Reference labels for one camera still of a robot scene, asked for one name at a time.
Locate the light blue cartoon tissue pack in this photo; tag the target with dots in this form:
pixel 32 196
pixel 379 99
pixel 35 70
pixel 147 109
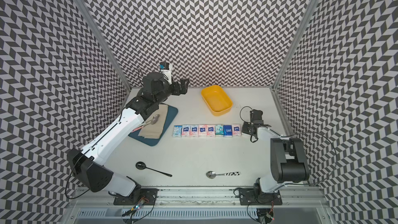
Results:
pixel 177 130

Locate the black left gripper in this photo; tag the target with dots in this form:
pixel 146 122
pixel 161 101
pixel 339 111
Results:
pixel 184 87

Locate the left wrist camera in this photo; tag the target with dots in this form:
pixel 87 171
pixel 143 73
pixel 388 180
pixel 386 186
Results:
pixel 166 71

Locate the black plastic spoon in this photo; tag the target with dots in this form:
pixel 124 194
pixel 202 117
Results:
pixel 142 166

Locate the metal spoon patterned handle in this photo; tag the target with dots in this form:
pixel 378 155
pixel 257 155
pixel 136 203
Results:
pixel 213 175

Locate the teal plastic tray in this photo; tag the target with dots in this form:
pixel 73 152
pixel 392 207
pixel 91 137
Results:
pixel 171 114

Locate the yellow plastic storage box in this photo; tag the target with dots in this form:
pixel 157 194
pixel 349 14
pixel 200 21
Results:
pixel 217 100

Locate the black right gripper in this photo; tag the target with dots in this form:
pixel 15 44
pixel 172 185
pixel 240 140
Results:
pixel 244 130

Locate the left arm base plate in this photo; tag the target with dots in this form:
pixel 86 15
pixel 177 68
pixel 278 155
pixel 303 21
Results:
pixel 149 195

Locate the beige linen cloth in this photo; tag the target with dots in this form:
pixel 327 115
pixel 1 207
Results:
pixel 153 131

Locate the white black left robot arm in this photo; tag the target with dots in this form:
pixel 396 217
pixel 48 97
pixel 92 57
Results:
pixel 88 164

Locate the mint green tissue pack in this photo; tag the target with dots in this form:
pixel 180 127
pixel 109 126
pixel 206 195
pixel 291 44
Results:
pixel 219 130

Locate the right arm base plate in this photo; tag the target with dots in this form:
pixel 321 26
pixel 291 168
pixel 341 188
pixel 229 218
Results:
pixel 248 196

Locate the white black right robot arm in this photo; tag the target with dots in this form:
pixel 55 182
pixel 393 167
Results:
pixel 287 159

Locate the dark blue Tempo tissue pack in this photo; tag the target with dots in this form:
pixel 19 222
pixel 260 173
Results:
pixel 227 131

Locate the aluminium front rail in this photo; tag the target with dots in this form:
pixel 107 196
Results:
pixel 224 197

